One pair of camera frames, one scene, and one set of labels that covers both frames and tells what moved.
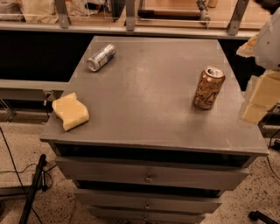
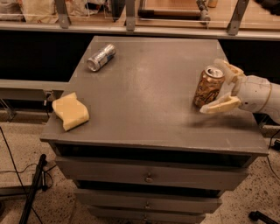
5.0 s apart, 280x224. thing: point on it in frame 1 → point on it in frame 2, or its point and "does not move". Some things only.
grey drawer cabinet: x=147 y=154 does not move
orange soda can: x=209 y=87 does not move
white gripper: x=269 y=46 → x=254 y=92
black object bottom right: x=259 y=216 does not move
